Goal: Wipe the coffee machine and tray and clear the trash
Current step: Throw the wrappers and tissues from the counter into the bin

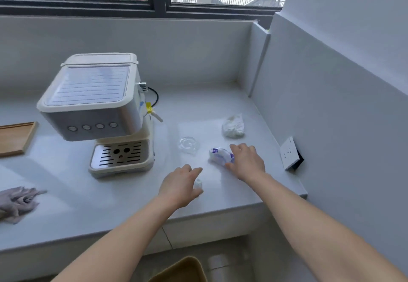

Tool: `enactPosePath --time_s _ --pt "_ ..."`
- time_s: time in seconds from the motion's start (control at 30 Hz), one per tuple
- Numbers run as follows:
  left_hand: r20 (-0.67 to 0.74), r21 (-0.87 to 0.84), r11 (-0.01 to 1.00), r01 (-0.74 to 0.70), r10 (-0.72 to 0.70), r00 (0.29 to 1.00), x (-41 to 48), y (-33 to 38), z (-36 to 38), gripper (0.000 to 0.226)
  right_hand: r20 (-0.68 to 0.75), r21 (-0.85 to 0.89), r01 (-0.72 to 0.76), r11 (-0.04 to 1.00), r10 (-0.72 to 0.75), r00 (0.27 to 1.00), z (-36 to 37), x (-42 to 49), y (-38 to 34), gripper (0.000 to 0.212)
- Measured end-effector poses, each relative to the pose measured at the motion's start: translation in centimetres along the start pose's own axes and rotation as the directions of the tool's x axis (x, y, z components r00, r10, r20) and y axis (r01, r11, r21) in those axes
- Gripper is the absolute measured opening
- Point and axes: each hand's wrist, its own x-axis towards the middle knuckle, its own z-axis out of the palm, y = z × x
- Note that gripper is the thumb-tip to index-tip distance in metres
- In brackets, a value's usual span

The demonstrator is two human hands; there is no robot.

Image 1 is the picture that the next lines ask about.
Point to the person's left hand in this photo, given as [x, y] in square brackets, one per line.
[177, 187]

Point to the person's right hand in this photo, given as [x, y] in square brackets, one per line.
[248, 163]

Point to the person's right thumb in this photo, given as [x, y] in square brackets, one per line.
[229, 164]

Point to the person's left thumb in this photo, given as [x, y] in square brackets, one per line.
[197, 193]

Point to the small white tissue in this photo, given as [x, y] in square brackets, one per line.
[198, 184]

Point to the white purple tissue packet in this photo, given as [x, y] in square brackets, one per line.
[220, 155]

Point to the person's right forearm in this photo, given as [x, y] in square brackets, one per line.
[318, 227]

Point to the person's left forearm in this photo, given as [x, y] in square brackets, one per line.
[124, 243]

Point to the crumpled white plastic bag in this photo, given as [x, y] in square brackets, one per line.
[233, 126]

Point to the clear plastic wrapper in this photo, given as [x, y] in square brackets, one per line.
[188, 144]

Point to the brown waste bin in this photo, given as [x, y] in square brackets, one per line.
[180, 272]

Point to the cream drip tray metal grate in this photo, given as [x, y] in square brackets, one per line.
[121, 159]

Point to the white steam wand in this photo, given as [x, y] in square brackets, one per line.
[156, 115]

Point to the yellow tag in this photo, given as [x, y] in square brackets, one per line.
[148, 108]

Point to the cream espresso coffee machine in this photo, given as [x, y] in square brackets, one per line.
[95, 100]

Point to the grey cloth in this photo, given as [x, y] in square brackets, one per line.
[17, 202]

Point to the wooden tray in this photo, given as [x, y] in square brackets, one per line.
[14, 138]

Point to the white wall socket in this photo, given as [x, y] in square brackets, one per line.
[288, 154]

